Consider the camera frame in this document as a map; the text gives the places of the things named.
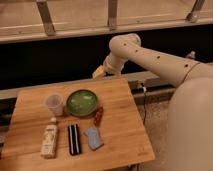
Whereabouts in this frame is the green ceramic bowl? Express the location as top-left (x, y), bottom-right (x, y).
top-left (66, 89), bottom-right (98, 117)

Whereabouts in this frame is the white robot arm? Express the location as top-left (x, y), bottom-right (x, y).
top-left (92, 33), bottom-right (213, 171)

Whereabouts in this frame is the black cable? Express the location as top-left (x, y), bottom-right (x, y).
top-left (141, 85), bottom-right (148, 126)

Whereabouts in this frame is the small brown red object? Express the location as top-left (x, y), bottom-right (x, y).
top-left (93, 107), bottom-right (104, 127)

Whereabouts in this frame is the middle metal railing post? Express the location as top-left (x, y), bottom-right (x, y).
top-left (108, 0), bottom-right (118, 30)

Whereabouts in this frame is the metal railing post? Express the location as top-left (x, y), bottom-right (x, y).
top-left (36, 0), bottom-right (55, 36)
top-left (186, 0), bottom-right (205, 23)
top-left (108, 0), bottom-right (118, 30)

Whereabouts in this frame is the clear plastic cup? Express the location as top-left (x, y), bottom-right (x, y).
top-left (44, 94), bottom-right (63, 116)

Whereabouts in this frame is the left metal railing post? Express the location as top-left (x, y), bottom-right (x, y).
top-left (36, 0), bottom-right (55, 36)

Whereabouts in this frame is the wooden cutting board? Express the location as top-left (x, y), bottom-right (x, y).
top-left (0, 78), bottom-right (155, 171)

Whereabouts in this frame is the right metal railing post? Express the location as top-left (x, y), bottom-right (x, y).
top-left (186, 0), bottom-right (205, 23)

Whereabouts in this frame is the blue folded cloth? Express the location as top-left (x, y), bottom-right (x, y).
top-left (84, 126), bottom-right (104, 150)

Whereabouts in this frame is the white lotion bottle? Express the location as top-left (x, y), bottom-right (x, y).
top-left (41, 117), bottom-right (58, 159)

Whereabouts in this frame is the black striped rectangular block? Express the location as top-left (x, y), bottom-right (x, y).
top-left (68, 124), bottom-right (81, 156)

